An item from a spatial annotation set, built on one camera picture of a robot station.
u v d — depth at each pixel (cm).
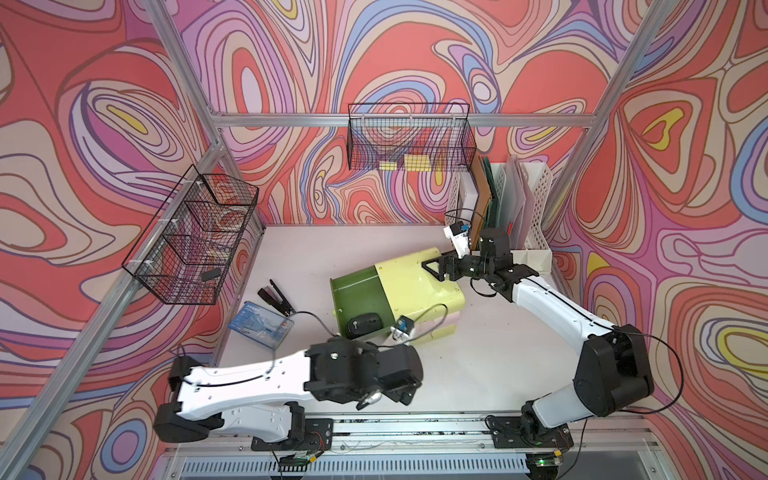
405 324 55
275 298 97
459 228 73
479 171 91
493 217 91
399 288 75
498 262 66
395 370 43
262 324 91
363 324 75
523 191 88
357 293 85
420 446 72
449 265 73
